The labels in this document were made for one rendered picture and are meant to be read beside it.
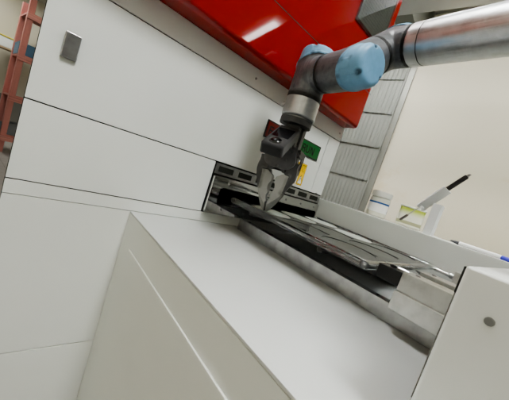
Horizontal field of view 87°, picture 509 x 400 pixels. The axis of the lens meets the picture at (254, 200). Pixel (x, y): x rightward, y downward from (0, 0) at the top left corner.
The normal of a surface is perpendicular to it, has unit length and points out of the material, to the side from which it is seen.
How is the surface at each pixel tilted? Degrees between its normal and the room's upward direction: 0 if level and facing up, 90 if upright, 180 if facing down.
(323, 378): 0
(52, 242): 90
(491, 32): 129
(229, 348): 90
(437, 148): 90
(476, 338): 90
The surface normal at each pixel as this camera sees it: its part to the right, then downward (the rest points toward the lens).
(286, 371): 0.31, -0.95
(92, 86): 0.61, 0.27
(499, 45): -0.65, 0.75
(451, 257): -0.73, -0.18
